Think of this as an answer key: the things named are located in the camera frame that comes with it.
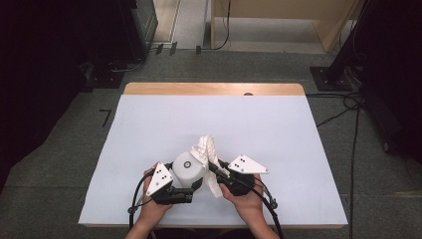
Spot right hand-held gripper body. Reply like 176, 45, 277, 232
215, 153, 271, 197

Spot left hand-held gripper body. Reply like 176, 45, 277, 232
145, 161, 195, 205

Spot white waffle cloth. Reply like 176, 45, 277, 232
189, 134, 231, 198

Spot person's left hand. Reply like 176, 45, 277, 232
137, 161, 173, 223

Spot person's right hand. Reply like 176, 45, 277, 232
218, 173, 265, 218

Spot white table sheet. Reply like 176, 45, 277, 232
78, 94, 348, 227

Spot wooden table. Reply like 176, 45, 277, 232
78, 82, 348, 230

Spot black stand base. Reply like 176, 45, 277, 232
85, 61, 126, 90

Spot black stand with square base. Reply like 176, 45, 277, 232
310, 0, 371, 93

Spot dark glass cabinet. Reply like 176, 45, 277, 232
117, 0, 159, 63

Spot light wooden furniture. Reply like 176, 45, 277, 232
210, 0, 366, 54

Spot left hand-held gripper cable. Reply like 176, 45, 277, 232
127, 170, 156, 234

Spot hand-held gripper cable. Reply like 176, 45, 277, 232
127, 170, 156, 234
248, 178, 285, 239

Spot right hand-held gripper cable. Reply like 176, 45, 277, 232
248, 178, 285, 239

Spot grey floor cable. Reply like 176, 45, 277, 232
110, 57, 146, 74

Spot black floor cables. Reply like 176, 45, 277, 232
305, 92, 365, 239

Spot black hanging cable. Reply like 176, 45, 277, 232
198, 0, 232, 52

